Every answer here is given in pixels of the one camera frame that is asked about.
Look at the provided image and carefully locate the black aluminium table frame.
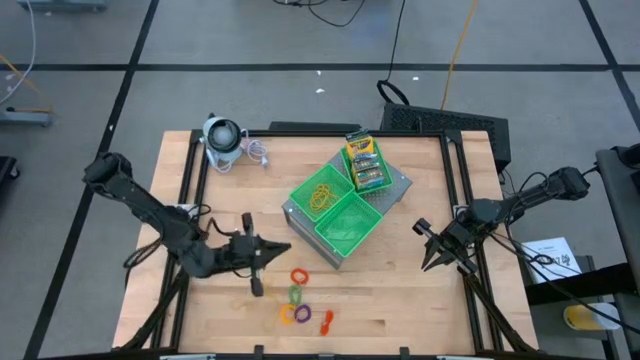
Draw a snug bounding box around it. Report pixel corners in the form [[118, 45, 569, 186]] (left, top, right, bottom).
[[112, 128, 541, 360]]

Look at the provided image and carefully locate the black shelf board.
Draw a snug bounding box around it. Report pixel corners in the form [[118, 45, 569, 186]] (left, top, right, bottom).
[[522, 262, 640, 306]]

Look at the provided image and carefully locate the grey perforated metal shelf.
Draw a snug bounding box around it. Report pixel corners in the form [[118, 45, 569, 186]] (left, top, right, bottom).
[[281, 149, 414, 271]]

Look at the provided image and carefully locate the grey stand foot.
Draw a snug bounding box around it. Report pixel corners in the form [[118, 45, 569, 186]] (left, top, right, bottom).
[[0, 107, 54, 129], [17, 0, 109, 14]]

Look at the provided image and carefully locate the yellow and white cylinder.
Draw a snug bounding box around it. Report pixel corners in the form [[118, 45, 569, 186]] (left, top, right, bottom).
[[562, 301, 623, 332]]

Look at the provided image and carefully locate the black perforated computer case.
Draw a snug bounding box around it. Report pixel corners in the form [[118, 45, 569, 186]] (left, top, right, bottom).
[[379, 102, 512, 174]]

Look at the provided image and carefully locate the thick yellow hanging cable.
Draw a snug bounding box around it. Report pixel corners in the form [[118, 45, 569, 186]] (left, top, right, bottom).
[[439, 0, 480, 111]]

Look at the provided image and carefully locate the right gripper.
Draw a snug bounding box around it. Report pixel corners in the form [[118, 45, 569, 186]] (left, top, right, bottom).
[[412, 217, 477, 275]]

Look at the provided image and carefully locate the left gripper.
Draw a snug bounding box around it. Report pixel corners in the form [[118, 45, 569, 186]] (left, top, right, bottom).
[[222, 212, 292, 298]]

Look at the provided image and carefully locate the white cylindrical desk lamp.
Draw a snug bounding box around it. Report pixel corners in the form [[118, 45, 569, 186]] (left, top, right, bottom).
[[201, 113, 245, 174]]

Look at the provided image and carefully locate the white paper sheet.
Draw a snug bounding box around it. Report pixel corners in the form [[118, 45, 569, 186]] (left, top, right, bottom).
[[522, 236, 584, 285]]

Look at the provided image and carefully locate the white coiled cable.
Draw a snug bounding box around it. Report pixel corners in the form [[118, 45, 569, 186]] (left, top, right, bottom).
[[240, 128, 271, 169]]

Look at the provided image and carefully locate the black floor cable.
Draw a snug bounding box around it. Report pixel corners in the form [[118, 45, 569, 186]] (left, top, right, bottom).
[[374, 0, 406, 106]]

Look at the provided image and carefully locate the white floor cable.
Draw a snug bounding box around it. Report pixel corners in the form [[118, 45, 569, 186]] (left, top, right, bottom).
[[0, 0, 39, 106]]

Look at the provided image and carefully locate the yellow rubber bands pile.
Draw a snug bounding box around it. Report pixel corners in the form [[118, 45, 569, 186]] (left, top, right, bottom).
[[308, 182, 341, 214]]

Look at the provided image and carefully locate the black bar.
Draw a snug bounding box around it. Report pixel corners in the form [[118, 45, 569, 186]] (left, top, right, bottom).
[[269, 121, 362, 133]]

